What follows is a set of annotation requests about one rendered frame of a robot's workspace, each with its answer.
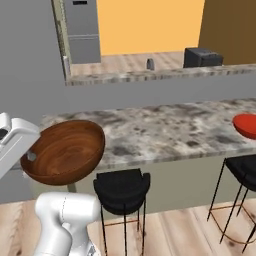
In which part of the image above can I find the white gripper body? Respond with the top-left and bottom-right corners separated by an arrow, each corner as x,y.
0,117 -> 41,180

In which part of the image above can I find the brown wooden bowl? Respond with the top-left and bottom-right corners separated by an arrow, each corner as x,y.
19,119 -> 107,187

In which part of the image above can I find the marble dining counter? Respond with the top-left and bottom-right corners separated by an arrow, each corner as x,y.
30,97 -> 256,215

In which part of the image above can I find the red bowl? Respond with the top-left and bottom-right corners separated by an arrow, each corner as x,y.
232,113 -> 256,141

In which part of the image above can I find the grey fridge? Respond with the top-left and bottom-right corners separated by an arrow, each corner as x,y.
62,0 -> 102,65

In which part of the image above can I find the black toaster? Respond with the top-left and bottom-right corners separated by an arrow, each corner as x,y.
182,47 -> 225,69

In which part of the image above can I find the black stool with wire legs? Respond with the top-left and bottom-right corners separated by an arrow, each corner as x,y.
92,168 -> 152,256
206,154 -> 256,254

